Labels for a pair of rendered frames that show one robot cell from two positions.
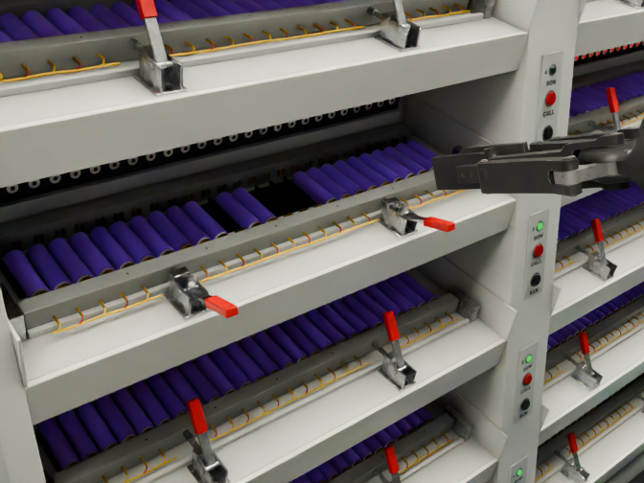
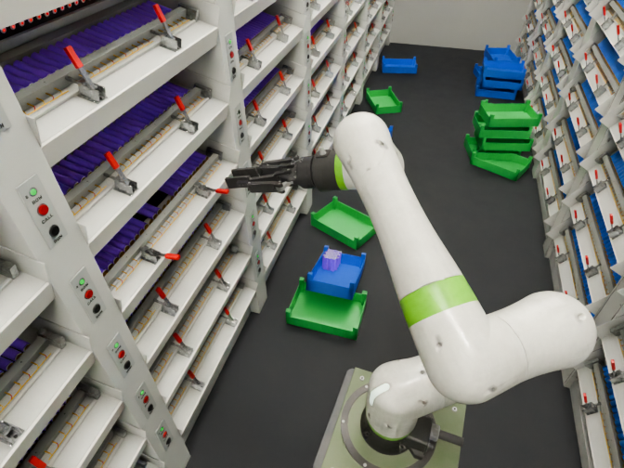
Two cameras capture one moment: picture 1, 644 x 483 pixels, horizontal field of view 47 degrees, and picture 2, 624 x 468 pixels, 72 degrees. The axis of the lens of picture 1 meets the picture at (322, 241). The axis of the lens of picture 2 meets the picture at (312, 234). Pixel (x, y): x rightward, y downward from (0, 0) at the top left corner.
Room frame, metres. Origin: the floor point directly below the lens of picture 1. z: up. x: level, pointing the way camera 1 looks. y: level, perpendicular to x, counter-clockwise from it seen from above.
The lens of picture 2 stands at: (-0.21, 0.24, 1.48)
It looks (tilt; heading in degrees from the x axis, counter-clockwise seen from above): 42 degrees down; 325
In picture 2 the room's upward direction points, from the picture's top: 1 degrees counter-clockwise
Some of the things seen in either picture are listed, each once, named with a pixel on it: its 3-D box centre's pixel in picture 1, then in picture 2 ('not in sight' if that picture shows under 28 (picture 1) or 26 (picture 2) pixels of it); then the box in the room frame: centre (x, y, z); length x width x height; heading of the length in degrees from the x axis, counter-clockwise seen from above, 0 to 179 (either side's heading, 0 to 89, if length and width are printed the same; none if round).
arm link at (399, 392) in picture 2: not in sight; (398, 397); (0.09, -0.23, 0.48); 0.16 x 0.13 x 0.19; 74
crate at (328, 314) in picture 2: not in sight; (327, 306); (0.69, -0.48, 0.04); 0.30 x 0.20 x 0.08; 38
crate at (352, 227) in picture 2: not in sight; (344, 221); (1.08, -0.89, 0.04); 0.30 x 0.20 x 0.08; 13
